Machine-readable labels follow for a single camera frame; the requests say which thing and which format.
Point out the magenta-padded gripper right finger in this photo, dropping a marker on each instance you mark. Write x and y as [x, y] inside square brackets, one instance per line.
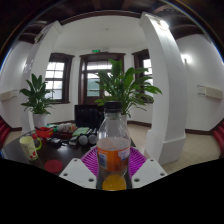
[146, 171]

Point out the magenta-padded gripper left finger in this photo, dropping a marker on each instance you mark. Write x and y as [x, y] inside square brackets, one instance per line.
[78, 173]

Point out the orange drink plastic bottle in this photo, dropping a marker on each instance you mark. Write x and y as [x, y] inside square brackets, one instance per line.
[113, 156]

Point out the flat round red coaster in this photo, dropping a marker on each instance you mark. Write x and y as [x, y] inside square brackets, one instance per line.
[53, 166]

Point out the grey ball-head microphone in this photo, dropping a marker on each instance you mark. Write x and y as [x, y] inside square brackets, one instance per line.
[83, 139]
[93, 138]

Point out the black flat device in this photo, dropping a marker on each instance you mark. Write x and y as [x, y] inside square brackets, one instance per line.
[54, 142]

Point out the green book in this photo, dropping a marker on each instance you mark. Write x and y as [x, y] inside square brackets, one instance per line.
[80, 131]

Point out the pale snack bag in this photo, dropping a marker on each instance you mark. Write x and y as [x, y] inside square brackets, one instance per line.
[66, 127]

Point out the pale yellow printed mug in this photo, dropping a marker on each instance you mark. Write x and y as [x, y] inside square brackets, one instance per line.
[28, 148]

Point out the black chair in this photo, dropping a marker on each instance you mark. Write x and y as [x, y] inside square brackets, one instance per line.
[87, 116]

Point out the red carpeted staircase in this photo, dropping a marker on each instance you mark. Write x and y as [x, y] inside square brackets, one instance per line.
[4, 131]
[219, 136]

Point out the small potted leafy plant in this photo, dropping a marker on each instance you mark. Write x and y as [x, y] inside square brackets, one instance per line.
[37, 98]

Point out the large potted leafy plant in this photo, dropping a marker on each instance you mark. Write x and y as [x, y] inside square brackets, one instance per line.
[125, 86]

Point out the dark wooden glazed door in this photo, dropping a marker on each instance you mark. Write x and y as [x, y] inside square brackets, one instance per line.
[88, 83]

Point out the wide dark-framed window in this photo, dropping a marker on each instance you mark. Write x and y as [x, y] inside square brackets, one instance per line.
[56, 80]

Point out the narrow dark-framed window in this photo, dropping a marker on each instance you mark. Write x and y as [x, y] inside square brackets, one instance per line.
[146, 65]

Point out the green exit sign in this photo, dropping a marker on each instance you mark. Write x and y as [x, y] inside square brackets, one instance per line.
[96, 51]

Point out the white wall unit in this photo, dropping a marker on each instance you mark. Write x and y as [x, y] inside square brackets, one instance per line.
[7, 95]
[210, 92]

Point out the glowing wall lamp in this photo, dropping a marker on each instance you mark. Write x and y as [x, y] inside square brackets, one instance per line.
[186, 58]

